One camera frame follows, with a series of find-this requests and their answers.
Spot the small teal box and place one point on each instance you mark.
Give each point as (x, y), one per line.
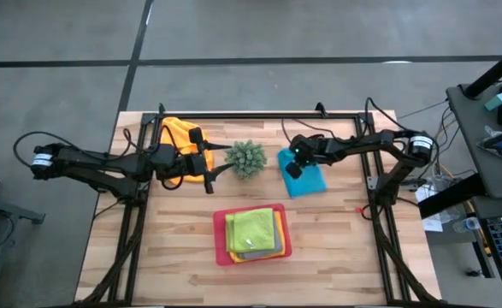
(495, 102)

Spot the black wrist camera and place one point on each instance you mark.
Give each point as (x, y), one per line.
(197, 164)
(293, 170)

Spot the lime green microfiber towel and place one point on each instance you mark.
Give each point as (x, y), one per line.
(252, 229)

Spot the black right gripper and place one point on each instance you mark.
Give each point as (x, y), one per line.
(310, 147)

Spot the clear plastic bottle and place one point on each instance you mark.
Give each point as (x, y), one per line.
(466, 223)

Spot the small red clip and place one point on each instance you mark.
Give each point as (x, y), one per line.
(358, 210)

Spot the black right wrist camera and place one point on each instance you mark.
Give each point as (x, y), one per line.
(293, 170)

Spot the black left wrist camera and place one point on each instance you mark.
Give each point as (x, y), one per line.
(197, 164)

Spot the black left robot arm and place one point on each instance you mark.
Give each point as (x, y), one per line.
(105, 164)

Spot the black slanted pole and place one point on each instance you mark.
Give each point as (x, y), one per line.
(490, 72)

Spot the green artificial potted plant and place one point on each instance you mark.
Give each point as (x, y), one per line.
(246, 159)

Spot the yellow microfiber towel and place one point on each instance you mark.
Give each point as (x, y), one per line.
(281, 231)

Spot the pink translucent plastic bin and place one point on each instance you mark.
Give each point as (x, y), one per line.
(220, 252)

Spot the blue microfiber towel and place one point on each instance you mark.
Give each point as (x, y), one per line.
(306, 184)

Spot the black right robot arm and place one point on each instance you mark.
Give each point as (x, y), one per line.
(362, 143)

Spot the orange microfiber towel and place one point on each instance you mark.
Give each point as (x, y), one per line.
(178, 132)

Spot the white paper sheet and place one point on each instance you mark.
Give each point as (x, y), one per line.
(432, 222)

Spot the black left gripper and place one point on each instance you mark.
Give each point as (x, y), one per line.
(169, 162)

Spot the grey side desk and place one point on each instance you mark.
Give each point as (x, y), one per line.
(498, 175)

